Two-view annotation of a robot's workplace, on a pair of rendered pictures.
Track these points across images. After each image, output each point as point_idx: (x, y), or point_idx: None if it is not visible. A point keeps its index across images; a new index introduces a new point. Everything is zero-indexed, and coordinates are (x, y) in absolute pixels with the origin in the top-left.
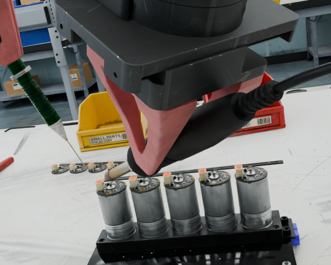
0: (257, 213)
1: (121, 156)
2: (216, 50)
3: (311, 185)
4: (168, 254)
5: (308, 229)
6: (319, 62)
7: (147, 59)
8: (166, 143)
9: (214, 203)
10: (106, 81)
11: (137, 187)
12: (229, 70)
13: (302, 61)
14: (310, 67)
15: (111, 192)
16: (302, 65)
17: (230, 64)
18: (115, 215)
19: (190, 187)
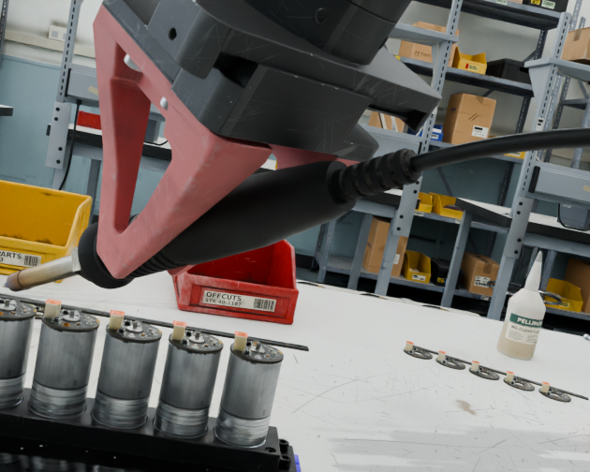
0: (249, 419)
1: (13, 291)
2: (333, 78)
3: (322, 411)
4: (72, 455)
5: (311, 471)
6: (324, 277)
7: (242, 27)
8: (184, 215)
9: (183, 383)
10: (111, 80)
11: (57, 320)
12: (334, 124)
13: (302, 269)
14: (312, 280)
15: (6, 315)
16: (302, 275)
17: (340, 115)
18: None
19: (152, 345)
